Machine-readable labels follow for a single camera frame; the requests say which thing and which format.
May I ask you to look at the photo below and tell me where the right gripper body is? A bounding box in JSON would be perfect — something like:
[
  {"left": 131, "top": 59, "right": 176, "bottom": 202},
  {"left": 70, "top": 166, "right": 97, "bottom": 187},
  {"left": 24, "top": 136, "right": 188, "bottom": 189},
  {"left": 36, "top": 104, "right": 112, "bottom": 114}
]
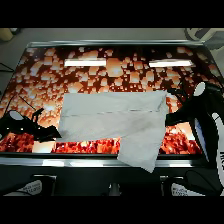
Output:
[{"left": 164, "top": 109, "right": 190, "bottom": 128}]

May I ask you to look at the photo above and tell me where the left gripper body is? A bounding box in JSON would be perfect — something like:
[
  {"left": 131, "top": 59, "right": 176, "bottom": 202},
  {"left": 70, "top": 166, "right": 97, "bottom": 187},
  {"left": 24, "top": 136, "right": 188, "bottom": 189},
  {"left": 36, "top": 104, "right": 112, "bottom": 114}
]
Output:
[{"left": 32, "top": 125, "right": 63, "bottom": 143}]

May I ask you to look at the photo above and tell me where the white T-shirt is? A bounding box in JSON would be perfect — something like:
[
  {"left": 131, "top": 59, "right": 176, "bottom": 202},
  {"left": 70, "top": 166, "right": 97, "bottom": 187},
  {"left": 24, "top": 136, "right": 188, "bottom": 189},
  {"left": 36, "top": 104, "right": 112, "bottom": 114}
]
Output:
[{"left": 55, "top": 89, "right": 170, "bottom": 174}]

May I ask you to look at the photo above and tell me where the black cable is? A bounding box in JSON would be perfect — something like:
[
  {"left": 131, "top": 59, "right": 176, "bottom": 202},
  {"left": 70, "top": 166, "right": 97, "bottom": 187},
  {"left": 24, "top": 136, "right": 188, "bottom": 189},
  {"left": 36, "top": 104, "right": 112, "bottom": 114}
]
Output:
[{"left": 13, "top": 94, "right": 36, "bottom": 116}]

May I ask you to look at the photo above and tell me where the silver frame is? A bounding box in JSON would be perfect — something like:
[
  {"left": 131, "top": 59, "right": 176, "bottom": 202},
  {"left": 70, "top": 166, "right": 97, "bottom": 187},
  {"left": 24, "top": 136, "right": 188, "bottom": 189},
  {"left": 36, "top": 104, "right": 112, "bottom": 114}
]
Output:
[{"left": 0, "top": 39, "right": 215, "bottom": 197}]

